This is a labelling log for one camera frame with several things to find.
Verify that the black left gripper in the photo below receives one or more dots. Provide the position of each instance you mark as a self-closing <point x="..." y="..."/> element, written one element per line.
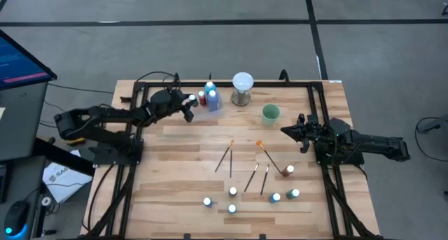
<point x="164" y="101"/>

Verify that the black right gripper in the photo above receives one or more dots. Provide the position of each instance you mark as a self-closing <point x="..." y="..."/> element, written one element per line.
<point x="320" y="135"/>

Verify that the small green paint bottle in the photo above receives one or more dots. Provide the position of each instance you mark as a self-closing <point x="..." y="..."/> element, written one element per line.
<point x="192" y="97"/>

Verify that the small red paint bottle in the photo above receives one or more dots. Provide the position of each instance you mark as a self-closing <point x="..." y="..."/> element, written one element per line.
<point x="202" y="100"/>

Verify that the purple paint bottle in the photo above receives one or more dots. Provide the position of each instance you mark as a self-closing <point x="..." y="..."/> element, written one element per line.
<point x="213" y="101"/>

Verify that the large teal paint bottle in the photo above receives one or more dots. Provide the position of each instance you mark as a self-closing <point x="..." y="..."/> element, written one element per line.
<point x="210" y="86"/>

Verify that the small pink paint bottle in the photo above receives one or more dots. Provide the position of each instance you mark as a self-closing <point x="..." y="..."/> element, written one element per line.
<point x="288" y="170"/>

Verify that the orange fan paintbrush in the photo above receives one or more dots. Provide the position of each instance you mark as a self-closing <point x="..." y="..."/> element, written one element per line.
<point x="269" y="157"/>

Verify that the small teal paint bottle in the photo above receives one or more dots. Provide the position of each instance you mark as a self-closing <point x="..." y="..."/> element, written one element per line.
<point x="231" y="208"/>
<point x="294" y="193"/>

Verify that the small blue paint bottle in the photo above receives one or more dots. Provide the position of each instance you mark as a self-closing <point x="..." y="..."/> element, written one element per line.
<point x="276" y="197"/>
<point x="207" y="201"/>

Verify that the small dark paint bottle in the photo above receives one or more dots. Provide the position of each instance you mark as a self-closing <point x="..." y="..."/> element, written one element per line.
<point x="232" y="191"/>

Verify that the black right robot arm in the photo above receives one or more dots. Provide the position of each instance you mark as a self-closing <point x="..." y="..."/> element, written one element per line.
<point x="371" y="142"/>

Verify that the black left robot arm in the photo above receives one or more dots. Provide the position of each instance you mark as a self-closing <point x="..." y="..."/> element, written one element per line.
<point x="105" y="114"/>

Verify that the clear plastic bin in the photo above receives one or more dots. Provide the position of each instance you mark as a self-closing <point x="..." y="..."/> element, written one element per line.
<point x="210" y="114"/>

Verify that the pale green cup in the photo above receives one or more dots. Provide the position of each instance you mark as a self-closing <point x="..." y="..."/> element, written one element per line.
<point x="271" y="112"/>

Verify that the black paintbrush silver ferrule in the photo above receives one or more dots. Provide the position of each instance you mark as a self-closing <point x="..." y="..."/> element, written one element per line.
<point x="251" y="178"/>
<point x="265" y="180"/>

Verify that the black paintbrush gold ferrule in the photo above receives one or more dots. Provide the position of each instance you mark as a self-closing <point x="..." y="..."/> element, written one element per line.
<point x="224" y="157"/>

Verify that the yellow tool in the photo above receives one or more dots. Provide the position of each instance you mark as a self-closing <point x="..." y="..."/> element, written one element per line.
<point x="75" y="140"/>

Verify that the grey chair base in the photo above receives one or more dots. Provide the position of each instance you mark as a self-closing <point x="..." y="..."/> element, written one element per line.
<point x="434" y="124"/>

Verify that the black desk beam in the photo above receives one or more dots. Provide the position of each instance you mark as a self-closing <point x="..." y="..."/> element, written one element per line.
<point x="59" y="156"/>

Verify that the white printed paper sheet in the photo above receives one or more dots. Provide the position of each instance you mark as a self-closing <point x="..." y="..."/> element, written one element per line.
<point x="63" y="180"/>

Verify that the white tape roll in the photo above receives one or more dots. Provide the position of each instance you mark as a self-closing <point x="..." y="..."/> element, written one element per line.
<point x="46" y="201"/>

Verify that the computer monitor blue screen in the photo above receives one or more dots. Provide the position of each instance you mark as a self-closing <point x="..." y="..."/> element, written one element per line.
<point x="17" y="65"/>

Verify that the black computer mouse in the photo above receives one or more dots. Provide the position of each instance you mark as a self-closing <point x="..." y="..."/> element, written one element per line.
<point x="15" y="217"/>

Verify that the black metal table frame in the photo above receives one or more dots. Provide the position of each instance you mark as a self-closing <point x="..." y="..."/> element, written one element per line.
<point x="280" y="83"/>

